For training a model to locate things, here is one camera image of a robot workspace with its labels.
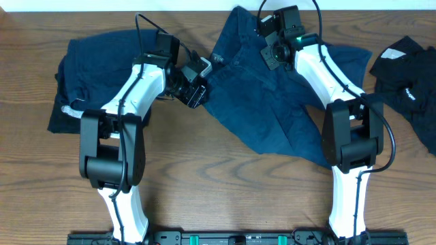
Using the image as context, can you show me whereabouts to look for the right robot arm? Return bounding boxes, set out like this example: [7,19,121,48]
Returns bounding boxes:
[257,5,383,244]

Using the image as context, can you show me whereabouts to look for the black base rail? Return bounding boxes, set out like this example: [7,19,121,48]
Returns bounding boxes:
[66,230,409,245]

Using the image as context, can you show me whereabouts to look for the folded navy shorts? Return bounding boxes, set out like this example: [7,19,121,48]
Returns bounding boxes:
[53,29,157,112]

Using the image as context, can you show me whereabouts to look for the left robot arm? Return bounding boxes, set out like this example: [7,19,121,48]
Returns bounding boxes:
[67,33,213,244]

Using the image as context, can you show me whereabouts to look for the black garment with logo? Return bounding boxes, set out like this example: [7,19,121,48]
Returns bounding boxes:
[370,36,435,154]

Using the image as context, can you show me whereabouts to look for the folded black shorts white stripe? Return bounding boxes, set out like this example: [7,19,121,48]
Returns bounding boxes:
[47,93,153,135]

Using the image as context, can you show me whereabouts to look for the blue denim shorts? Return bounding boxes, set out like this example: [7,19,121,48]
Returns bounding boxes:
[203,5,373,169]

